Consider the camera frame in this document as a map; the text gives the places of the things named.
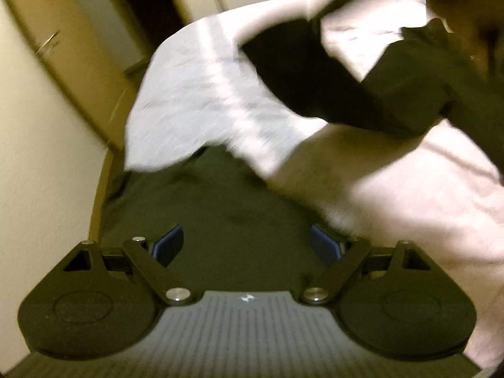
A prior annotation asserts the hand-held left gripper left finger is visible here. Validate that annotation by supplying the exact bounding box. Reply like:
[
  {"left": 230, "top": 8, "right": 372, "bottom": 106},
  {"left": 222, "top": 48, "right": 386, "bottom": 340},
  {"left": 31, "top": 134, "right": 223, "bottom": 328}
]
[{"left": 63, "top": 224, "right": 198, "bottom": 306}]

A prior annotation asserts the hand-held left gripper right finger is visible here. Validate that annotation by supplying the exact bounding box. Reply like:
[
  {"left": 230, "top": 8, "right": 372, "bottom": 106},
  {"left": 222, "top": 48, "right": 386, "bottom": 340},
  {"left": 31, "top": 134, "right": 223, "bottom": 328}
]
[{"left": 302, "top": 224, "right": 432, "bottom": 306}]

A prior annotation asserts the large black garment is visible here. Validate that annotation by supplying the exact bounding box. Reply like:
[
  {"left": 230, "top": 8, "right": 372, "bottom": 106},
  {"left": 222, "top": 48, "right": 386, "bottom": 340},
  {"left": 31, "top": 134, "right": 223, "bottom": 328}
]
[{"left": 98, "top": 146, "right": 349, "bottom": 296}]

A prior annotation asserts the dark cloth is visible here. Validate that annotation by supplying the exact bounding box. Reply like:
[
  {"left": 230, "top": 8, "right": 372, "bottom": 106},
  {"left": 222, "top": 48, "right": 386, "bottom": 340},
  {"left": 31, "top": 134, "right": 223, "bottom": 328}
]
[{"left": 240, "top": 16, "right": 504, "bottom": 142}]

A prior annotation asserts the light textured bedspread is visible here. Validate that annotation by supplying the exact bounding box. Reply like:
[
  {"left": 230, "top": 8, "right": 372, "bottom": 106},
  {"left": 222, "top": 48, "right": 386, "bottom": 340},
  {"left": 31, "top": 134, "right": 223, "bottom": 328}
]
[{"left": 125, "top": 0, "right": 504, "bottom": 369}]

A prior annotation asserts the beige cabinet door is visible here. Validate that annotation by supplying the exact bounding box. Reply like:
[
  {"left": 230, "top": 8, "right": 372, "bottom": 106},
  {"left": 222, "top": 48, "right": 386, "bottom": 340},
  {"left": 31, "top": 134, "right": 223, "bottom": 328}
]
[{"left": 0, "top": 0, "right": 158, "bottom": 154}]

